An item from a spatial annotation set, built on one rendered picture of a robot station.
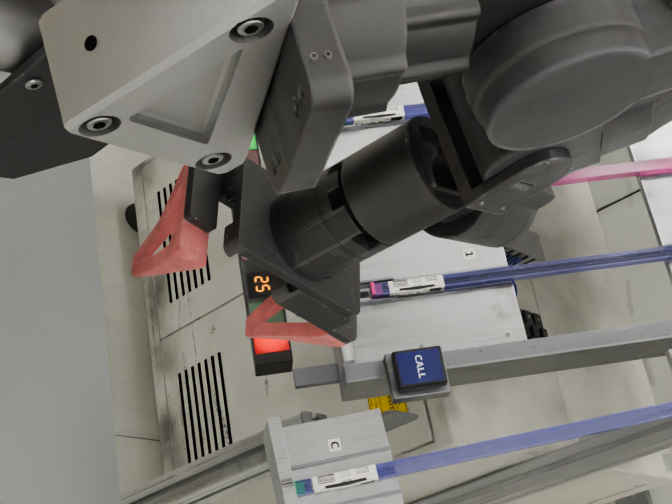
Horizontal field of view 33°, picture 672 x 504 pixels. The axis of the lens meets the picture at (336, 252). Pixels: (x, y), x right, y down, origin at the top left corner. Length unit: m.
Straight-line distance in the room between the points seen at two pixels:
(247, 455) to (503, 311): 0.33
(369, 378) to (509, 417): 0.47
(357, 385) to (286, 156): 0.75
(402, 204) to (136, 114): 0.21
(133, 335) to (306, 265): 1.37
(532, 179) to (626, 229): 2.73
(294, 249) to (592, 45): 0.25
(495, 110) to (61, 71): 0.17
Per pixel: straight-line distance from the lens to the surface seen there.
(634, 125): 0.59
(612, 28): 0.47
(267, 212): 0.65
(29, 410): 1.04
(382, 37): 0.42
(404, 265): 1.23
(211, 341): 1.80
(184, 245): 0.63
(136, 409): 1.94
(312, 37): 0.40
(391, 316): 1.20
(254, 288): 1.22
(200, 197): 0.65
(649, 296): 3.23
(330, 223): 0.62
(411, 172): 0.59
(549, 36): 0.46
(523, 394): 1.65
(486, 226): 0.66
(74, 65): 0.43
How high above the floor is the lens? 1.40
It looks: 34 degrees down
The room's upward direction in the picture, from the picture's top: 61 degrees clockwise
